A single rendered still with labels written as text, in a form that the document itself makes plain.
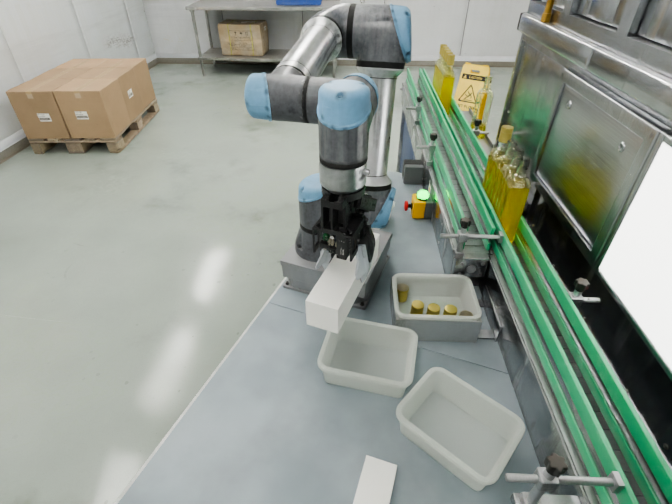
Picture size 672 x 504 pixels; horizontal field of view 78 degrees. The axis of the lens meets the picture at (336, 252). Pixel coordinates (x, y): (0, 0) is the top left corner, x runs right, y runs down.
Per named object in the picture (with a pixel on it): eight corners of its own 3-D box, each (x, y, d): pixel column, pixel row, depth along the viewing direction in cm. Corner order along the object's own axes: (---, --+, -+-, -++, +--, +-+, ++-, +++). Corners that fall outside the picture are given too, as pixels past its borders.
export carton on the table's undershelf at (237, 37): (220, 55, 589) (215, 23, 565) (230, 48, 624) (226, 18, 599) (263, 56, 582) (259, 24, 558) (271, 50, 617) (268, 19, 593)
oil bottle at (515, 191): (513, 244, 123) (534, 179, 110) (494, 243, 123) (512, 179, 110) (507, 233, 128) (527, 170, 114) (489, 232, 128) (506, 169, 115)
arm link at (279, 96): (309, -5, 99) (235, 69, 64) (355, -3, 97) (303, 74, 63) (312, 47, 107) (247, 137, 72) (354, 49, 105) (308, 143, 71)
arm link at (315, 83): (318, 67, 71) (302, 85, 63) (383, 71, 70) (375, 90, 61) (319, 112, 76) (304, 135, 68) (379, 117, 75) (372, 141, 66)
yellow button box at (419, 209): (430, 219, 157) (433, 203, 153) (410, 219, 157) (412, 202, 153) (427, 210, 163) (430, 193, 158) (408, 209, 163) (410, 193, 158)
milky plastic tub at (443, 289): (477, 341, 109) (484, 319, 104) (392, 339, 110) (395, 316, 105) (464, 296, 123) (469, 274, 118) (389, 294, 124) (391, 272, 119)
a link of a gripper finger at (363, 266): (353, 297, 76) (340, 257, 71) (363, 278, 80) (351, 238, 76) (368, 298, 75) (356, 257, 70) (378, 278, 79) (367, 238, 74)
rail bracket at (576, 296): (589, 330, 97) (613, 288, 88) (560, 329, 97) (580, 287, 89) (582, 317, 100) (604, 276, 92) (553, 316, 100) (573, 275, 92)
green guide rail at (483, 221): (489, 250, 120) (495, 227, 115) (485, 250, 120) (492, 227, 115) (419, 81, 258) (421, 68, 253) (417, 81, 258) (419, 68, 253)
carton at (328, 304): (306, 324, 75) (305, 300, 71) (351, 249, 93) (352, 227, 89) (337, 333, 73) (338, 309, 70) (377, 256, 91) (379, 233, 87)
